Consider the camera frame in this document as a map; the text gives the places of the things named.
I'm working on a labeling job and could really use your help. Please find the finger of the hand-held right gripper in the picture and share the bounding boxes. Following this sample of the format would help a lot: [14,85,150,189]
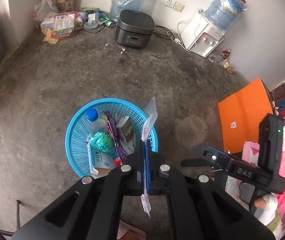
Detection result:
[181,158,218,168]
[194,144,231,164]

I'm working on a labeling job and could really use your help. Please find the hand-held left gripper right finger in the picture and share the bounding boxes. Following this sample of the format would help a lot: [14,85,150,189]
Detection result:
[145,152,275,240]

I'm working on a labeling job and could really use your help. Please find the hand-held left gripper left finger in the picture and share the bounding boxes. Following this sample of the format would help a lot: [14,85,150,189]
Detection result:
[12,152,145,240]

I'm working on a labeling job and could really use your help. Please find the blue medicine box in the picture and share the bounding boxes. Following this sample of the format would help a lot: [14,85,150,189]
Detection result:
[90,142,116,173]

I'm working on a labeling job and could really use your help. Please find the small dark carton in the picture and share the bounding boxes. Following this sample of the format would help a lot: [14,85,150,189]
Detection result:
[116,116,136,143]

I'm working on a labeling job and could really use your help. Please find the purple yellow snack packet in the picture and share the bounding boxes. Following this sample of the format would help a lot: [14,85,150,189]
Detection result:
[104,111,127,166]

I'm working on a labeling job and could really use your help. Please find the green plastic bag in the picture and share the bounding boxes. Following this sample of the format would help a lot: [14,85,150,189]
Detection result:
[89,131,115,154]

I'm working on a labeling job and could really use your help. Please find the clear plastic sachet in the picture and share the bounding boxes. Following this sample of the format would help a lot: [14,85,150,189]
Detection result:
[140,97,158,220]

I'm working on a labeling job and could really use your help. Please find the blue plastic basket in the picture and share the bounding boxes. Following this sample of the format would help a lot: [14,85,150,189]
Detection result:
[66,98,159,179]

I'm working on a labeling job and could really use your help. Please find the clear plastic water bottle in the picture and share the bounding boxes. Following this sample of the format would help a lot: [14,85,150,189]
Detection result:
[85,109,108,137]

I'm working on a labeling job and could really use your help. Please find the person's right hand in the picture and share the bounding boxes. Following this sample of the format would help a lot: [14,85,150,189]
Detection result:
[254,193,279,226]

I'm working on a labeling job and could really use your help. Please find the pink flat object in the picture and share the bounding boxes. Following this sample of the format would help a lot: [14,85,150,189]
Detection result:
[117,220,148,240]

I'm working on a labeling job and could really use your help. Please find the orange cardboard box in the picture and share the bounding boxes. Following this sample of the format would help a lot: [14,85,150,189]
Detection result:
[218,78,274,153]

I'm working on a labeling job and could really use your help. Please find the scattered snack wrappers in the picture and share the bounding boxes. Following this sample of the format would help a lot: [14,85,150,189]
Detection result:
[207,48,236,75]

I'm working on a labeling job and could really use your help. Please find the thin stick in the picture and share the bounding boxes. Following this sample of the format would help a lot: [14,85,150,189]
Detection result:
[16,199,22,228]

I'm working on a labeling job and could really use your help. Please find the white water dispenser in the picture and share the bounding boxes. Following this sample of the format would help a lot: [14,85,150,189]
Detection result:
[181,11,227,58]

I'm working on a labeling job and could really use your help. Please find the blue full water jug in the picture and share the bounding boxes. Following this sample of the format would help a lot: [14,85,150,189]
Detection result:
[204,0,247,30]

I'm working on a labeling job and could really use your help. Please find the dark grey rice cooker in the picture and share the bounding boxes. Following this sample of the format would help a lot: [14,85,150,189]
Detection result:
[114,9,156,49]

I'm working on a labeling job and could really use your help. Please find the green drink cans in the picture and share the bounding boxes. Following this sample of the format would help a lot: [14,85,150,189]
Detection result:
[99,14,117,28]

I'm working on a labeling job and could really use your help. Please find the pile of food packets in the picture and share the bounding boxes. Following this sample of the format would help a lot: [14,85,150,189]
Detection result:
[40,11,86,45]

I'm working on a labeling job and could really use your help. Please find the empty clear water jug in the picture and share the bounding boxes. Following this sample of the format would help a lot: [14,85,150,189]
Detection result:
[109,0,149,22]

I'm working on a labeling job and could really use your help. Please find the white plastic bag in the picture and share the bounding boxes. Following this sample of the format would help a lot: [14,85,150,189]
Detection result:
[33,0,59,24]

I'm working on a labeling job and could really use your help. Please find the black power cable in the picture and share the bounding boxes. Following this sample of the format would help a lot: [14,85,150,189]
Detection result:
[155,25,183,46]

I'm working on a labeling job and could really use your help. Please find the wall socket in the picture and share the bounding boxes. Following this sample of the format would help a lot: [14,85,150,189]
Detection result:
[165,0,185,12]

